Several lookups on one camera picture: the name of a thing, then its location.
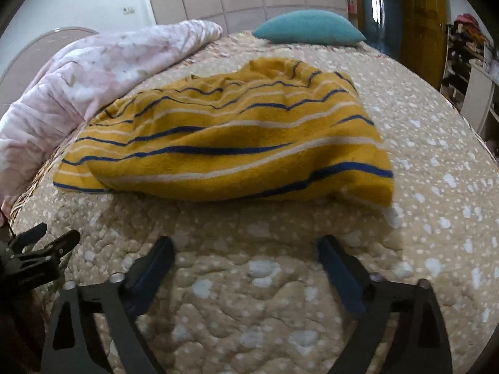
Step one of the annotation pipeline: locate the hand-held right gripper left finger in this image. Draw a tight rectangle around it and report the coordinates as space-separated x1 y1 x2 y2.
41 236 176 374

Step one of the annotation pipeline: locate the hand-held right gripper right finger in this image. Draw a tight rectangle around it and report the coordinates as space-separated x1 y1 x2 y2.
317 235 453 374

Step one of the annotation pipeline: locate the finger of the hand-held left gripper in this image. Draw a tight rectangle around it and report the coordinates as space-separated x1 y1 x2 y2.
10 223 48 252
13 229 80 266

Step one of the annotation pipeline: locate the yellow striped sweater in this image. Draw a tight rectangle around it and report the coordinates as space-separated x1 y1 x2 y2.
52 58 395 209

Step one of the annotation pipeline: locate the beige spotted quilted bedspread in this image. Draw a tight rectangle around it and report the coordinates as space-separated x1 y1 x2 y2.
12 33 499 374

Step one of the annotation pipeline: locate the pink floral quilt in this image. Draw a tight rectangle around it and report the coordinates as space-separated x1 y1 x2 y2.
0 19 224 207

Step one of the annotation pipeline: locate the curved grey headboard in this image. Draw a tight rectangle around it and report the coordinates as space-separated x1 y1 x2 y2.
0 27 100 98

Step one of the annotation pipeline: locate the white cabinet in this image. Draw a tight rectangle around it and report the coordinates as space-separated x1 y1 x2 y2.
462 64 499 137

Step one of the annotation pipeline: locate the teal pillow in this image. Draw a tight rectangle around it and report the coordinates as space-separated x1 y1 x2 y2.
253 9 368 45

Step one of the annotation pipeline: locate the cluttered storage shelf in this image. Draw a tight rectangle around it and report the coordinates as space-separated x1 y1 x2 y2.
440 13 499 125

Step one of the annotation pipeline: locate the yellow wooden door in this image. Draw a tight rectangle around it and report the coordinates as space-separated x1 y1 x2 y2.
401 0 449 82

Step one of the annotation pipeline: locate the thin black cable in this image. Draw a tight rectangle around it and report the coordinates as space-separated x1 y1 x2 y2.
0 210 18 239

